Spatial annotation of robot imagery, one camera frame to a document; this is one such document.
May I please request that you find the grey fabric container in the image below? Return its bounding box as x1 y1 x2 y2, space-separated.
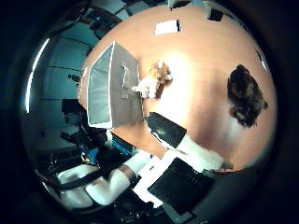
86 41 146 129

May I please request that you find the light brown white plush toy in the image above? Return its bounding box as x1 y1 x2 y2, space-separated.
131 60 174 100

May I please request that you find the white paper sheet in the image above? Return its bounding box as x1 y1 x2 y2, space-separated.
154 19 183 37

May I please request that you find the small black white tag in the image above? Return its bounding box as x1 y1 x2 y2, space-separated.
205 5 224 22

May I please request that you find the ceiling light strip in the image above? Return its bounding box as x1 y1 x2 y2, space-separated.
23 37 51 114

